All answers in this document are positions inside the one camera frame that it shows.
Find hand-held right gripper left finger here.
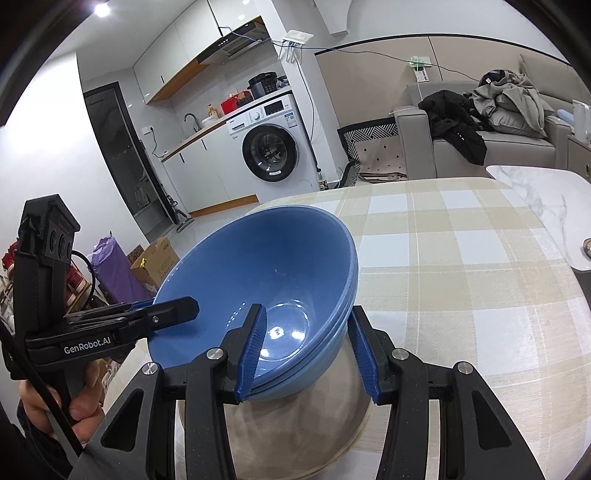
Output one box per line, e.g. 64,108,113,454
83,302,269,480

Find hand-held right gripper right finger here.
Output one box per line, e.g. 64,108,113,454
348,305,546,480

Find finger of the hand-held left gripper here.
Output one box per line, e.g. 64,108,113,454
65,300,155,321
92,296,200,342

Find person's left forearm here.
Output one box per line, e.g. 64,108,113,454
0,411,84,480

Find person's left hand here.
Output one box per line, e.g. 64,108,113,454
18,357,108,446

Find purple bag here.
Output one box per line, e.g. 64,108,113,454
89,233,153,305

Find cardboard box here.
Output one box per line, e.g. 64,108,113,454
129,237,181,291

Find upright vacuum cleaner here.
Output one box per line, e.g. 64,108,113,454
159,185,195,232

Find checked tablecloth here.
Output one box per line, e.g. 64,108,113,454
99,176,591,480

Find white lower cabinets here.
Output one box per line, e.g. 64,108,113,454
161,122,259,217

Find white cabinets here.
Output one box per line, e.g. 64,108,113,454
161,122,259,217
133,0,259,104

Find dark glass door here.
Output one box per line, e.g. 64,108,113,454
83,83,178,245

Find white washing machine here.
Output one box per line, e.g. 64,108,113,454
225,93,319,184

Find patterned cushion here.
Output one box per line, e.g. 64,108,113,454
337,116,409,185

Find red box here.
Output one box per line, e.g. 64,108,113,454
220,91,254,115

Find black pressure cooker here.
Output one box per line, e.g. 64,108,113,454
248,71,280,99

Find black jacket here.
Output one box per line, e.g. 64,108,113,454
418,90,488,166

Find white upper cabinets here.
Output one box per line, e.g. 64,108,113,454
133,0,259,104

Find grey sofa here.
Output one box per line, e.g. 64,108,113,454
393,55,591,180

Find range hood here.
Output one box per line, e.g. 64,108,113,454
198,16,271,65

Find grey pillow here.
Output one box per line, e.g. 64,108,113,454
489,108,550,137

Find grey clothes pile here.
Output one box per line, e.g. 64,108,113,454
470,69,555,137

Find black cable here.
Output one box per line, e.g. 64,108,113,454
0,251,96,460

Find green and white wall socket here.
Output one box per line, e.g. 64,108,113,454
409,55,432,84

